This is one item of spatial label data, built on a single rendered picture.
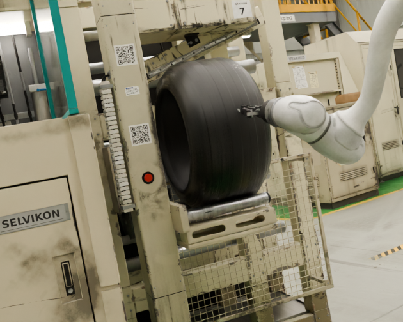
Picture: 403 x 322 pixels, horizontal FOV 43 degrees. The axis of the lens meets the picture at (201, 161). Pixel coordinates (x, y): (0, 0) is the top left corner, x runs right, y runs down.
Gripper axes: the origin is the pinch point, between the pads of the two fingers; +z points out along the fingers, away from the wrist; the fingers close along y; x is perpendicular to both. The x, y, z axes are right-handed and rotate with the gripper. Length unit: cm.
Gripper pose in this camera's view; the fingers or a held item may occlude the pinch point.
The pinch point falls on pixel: (247, 109)
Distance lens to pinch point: 174.2
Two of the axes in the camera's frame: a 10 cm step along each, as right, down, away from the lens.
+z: -3.5, -1.3, 9.3
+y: -9.3, 1.8, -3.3
